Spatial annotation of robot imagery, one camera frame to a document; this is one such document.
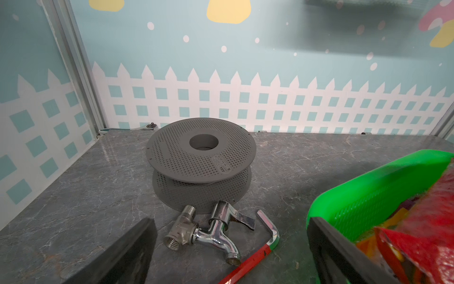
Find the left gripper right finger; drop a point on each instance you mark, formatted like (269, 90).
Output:
(338, 261)

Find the red handled tool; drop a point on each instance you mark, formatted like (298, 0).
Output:
(259, 255)

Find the red candy bag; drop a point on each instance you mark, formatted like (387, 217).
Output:
(420, 250)

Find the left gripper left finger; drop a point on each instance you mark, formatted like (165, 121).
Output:
(127, 261)

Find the green plastic basket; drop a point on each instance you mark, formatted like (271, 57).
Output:
(366, 201)

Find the chrome water tap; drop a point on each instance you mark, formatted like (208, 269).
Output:
(187, 232)

